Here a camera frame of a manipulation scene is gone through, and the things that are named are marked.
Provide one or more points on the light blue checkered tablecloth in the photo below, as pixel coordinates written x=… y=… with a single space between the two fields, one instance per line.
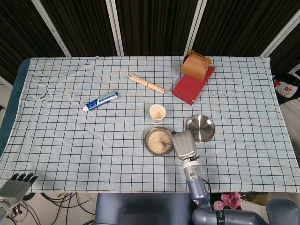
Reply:
x=70 y=140

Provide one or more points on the white paper cup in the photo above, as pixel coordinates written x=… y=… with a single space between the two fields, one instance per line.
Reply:
x=157 y=114

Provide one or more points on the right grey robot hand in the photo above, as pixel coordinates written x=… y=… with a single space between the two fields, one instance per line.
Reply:
x=185 y=145

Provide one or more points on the brown paper takeout box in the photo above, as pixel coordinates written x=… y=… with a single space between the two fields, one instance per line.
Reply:
x=194 y=68

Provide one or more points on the red rectangular block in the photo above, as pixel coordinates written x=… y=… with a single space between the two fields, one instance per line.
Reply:
x=189 y=90

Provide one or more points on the teal table edge padding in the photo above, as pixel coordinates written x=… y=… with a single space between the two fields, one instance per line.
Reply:
x=14 y=93

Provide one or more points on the white partition post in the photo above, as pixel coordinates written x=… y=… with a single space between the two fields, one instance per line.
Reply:
x=114 y=28
x=50 y=28
x=193 y=28
x=281 y=30

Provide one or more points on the small steel bowl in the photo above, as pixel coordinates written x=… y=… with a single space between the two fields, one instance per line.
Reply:
x=147 y=147

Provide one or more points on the round steel plate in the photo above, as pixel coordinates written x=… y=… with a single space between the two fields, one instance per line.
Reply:
x=201 y=127

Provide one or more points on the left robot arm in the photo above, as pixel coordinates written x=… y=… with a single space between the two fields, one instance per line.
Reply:
x=3 y=208

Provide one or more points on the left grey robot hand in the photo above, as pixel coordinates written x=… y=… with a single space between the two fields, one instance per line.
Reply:
x=15 y=189

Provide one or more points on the pink cloth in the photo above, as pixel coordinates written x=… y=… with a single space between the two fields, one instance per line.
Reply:
x=228 y=201

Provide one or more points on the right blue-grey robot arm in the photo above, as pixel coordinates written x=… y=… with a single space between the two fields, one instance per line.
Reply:
x=198 y=187

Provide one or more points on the bundle of wooden sticks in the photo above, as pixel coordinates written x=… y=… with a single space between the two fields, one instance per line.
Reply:
x=145 y=82

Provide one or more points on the black bag with red print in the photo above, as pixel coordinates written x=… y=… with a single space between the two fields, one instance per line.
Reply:
x=287 y=87

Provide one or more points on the blue white toothpaste tube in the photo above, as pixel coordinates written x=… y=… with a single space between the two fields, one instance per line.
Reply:
x=100 y=100

